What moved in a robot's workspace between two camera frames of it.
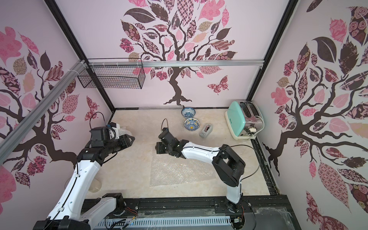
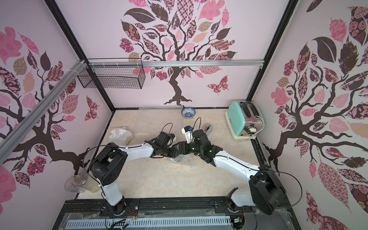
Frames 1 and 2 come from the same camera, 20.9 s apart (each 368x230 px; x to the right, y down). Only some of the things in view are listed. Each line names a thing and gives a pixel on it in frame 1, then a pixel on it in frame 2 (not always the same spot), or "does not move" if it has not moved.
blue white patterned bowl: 188,112 does not move
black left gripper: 127,141 → 171,155
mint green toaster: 244,120 does not move
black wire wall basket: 114,76 does not move
